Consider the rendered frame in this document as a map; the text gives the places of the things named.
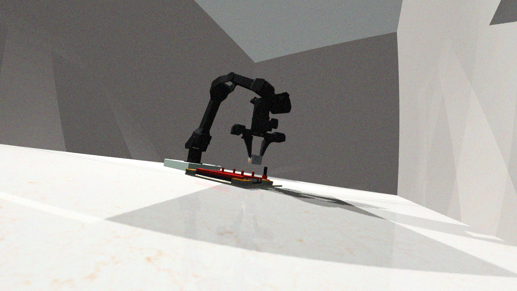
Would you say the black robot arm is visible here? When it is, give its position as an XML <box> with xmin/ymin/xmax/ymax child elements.
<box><xmin>184</xmin><ymin>72</ymin><xmax>291</xmax><ymax>164</ymax></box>

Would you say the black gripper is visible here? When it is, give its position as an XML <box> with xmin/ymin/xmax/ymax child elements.
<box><xmin>230</xmin><ymin>112</ymin><xmax>286</xmax><ymax>158</ymax></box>

